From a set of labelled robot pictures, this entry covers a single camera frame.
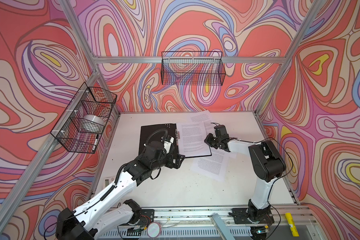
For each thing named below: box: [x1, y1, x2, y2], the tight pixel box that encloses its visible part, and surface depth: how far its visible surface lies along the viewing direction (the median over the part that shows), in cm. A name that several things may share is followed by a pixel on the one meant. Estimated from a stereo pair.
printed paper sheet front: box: [190, 146, 231, 182], surface depth 93 cm
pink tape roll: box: [147, 221, 162, 239], surface depth 67 cm
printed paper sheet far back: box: [188, 110, 213, 123], surface depth 121 cm
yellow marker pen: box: [285, 212, 300, 237], surface depth 72 cm
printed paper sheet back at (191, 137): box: [176, 121, 211, 158], surface depth 106 cm
